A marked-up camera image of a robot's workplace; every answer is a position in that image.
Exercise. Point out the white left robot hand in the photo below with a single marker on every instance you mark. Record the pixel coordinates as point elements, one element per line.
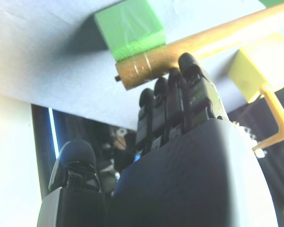
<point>191,179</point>

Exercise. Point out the wooden rod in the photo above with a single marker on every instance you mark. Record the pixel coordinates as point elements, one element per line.
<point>203,45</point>

